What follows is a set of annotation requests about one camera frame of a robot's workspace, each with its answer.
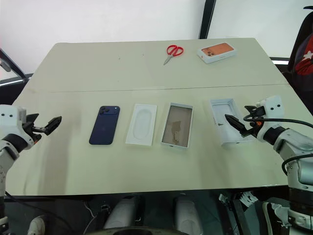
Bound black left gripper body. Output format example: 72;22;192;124
23;119;50;145

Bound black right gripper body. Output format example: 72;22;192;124
241;107;267;139

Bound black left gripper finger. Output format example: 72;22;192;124
25;113;40;124
45;116;63;136

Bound white phone box lid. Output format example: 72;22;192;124
210;98;255;149

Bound dark blue smartphone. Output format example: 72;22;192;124
88;105;121;146

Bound white box base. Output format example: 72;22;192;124
160;102;194;149

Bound white moulded tray insert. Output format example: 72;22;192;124
125;103;158;148

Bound orange phone print box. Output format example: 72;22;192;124
197;43;240;65

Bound black framed stand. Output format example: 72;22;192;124
0;47;34;87

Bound red garment with white star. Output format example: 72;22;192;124
292;33;313;77

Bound black and white sneaker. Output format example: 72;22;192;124
262;201;295;235

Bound white rounded robot leg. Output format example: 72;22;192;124
174;192;204;235
104;195;139;230

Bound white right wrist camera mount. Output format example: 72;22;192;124
255;95;282;123

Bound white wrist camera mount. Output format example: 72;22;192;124
0;104;27;138
255;95;282;123

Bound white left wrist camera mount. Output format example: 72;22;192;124
0;104;27;138

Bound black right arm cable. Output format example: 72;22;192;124
243;114;313;177

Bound red handled scissors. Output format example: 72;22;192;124
163;44;185;66

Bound black vertical post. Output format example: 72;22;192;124
199;0;216;40

